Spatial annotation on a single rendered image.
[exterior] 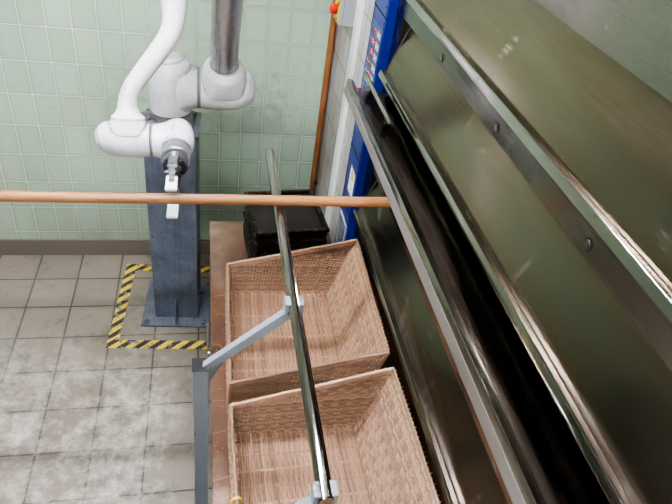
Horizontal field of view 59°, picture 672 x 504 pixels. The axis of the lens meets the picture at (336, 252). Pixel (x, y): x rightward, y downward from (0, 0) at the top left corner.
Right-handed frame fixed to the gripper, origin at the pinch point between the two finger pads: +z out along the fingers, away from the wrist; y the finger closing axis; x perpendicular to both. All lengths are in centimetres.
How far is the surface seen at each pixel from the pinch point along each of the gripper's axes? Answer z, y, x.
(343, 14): -87, -27, -59
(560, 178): 71, -54, -62
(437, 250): 49, -22, -57
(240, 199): 1.2, -1.2, -18.6
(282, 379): 28, 45, -32
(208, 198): 1.2, -1.2, -9.9
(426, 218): 37, -22, -58
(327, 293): -25, 60, -55
